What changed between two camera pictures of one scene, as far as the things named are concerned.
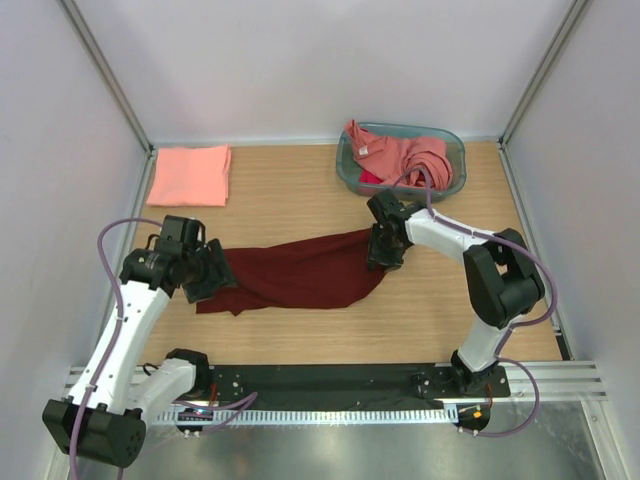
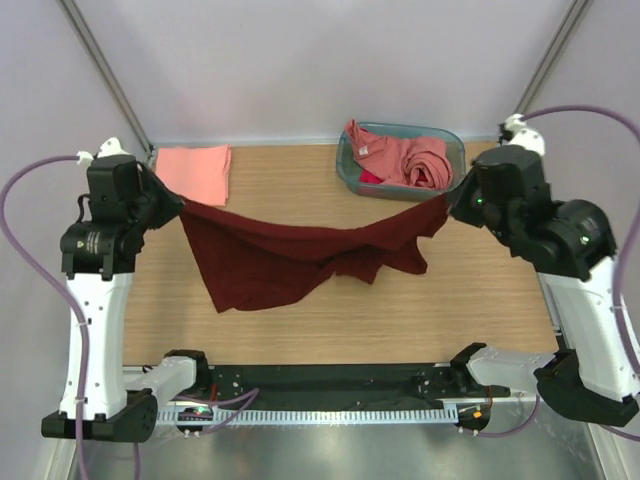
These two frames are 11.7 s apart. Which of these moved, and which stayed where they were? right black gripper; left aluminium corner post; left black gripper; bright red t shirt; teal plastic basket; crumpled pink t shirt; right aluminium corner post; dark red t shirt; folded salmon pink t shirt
Moved: dark red t shirt; left black gripper; right black gripper
Stayed: bright red t shirt; teal plastic basket; crumpled pink t shirt; right aluminium corner post; left aluminium corner post; folded salmon pink t shirt
